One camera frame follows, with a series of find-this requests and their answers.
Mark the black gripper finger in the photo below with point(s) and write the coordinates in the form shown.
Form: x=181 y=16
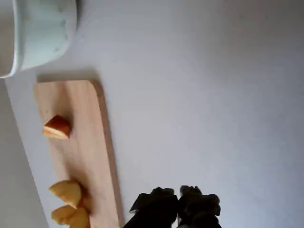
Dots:
x=197 y=209
x=156 y=209

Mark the apple slice with brown marks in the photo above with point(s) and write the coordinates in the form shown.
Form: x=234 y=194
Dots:
x=76 y=219

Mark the wooden cutting board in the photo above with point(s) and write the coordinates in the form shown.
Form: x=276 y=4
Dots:
x=90 y=154

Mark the yellow apple slice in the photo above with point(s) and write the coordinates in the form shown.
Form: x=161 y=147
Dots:
x=67 y=192

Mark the apple slice with red skin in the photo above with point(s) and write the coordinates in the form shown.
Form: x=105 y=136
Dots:
x=58 y=128

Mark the white bowl with butterfly print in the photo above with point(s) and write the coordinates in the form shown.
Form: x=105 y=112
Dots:
x=42 y=35

